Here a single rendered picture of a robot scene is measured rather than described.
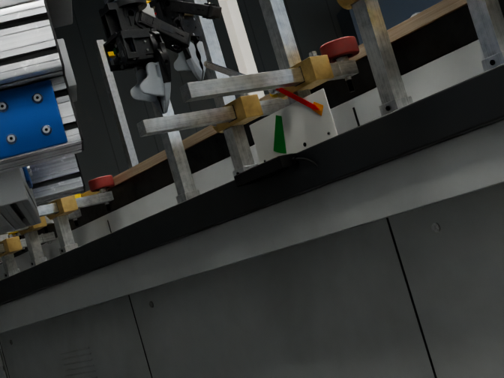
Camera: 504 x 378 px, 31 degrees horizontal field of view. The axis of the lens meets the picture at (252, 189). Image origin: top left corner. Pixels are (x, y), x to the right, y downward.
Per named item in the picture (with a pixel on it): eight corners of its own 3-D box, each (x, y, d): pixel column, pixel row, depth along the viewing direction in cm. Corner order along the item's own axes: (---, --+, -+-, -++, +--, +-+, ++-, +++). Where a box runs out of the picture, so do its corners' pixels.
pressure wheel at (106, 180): (102, 214, 301) (93, 181, 302) (124, 207, 300) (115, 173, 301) (93, 214, 293) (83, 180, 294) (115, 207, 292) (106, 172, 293)
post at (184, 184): (187, 201, 228) (137, 29, 231) (176, 205, 232) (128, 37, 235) (201, 197, 231) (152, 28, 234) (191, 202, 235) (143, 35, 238)
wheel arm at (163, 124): (148, 136, 191) (142, 117, 191) (140, 141, 194) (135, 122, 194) (304, 109, 217) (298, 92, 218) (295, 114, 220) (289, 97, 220)
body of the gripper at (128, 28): (110, 76, 167) (93, 13, 167) (151, 70, 172) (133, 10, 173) (130, 61, 160) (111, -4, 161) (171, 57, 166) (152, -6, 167)
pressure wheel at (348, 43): (351, 88, 189) (334, 34, 190) (326, 99, 196) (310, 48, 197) (377, 83, 194) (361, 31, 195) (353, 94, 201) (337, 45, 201)
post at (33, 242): (41, 282, 307) (3, 145, 310) (37, 283, 310) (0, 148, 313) (50, 279, 309) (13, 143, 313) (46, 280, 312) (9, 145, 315)
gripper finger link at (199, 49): (193, 88, 209) (181, 49, 209) (213, 79, 206) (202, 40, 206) (184, 88, 206) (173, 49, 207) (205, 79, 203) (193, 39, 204)
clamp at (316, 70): (316, 80, 183) (309, 56, 183) (277, 100, 194) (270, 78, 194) (337, 77, 186) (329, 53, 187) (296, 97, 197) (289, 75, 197)
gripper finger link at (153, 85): (142, 116, 164) (128, 67, 165) (170, 112, 167) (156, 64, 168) (151, 111, 161) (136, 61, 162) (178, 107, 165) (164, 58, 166)
